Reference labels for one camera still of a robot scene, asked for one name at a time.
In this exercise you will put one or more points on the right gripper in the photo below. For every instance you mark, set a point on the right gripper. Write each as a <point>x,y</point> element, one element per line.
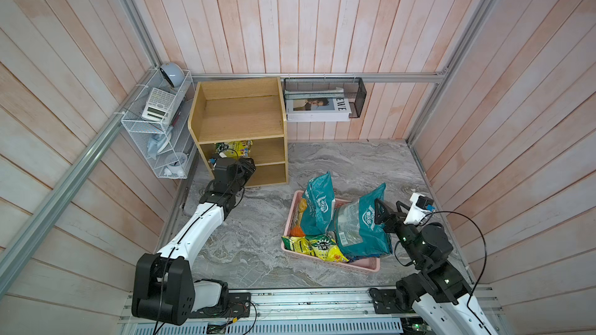
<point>399,219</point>

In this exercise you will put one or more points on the teal orange bag front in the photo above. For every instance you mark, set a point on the teal orange bag front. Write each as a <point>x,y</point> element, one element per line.
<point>357,234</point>

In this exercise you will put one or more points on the teal orange bag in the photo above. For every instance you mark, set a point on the teal orange bag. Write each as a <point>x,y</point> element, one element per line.
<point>357,234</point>
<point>315,208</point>

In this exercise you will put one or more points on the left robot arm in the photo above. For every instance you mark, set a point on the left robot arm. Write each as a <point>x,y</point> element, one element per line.
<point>164,290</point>

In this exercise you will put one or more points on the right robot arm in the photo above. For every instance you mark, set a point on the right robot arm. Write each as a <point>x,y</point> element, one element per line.
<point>438,292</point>

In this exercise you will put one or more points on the wooden three-tier shelf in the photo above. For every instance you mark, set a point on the wooden three-tier shelf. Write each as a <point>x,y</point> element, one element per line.
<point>249,109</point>

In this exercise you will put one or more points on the white hardcover book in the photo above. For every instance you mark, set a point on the white hardcover book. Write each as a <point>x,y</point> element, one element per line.
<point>318,106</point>

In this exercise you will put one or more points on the light blue cloth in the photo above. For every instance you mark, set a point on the light blue cloth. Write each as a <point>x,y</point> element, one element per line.
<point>158,143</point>

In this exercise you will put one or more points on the white calculator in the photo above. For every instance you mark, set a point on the white calculator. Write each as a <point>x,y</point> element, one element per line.
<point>159,106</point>

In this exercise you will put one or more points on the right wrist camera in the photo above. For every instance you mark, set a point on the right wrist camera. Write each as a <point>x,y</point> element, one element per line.
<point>421,208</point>

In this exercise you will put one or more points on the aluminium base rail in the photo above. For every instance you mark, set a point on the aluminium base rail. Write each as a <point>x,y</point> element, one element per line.
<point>286,310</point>

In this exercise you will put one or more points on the black mesh wall shelf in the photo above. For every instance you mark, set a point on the black mesh wall shelf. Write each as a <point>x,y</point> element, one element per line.
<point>354,88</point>

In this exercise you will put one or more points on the white wire mesh rack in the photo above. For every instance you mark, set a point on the white wire mesh rack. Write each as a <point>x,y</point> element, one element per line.
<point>140,130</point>

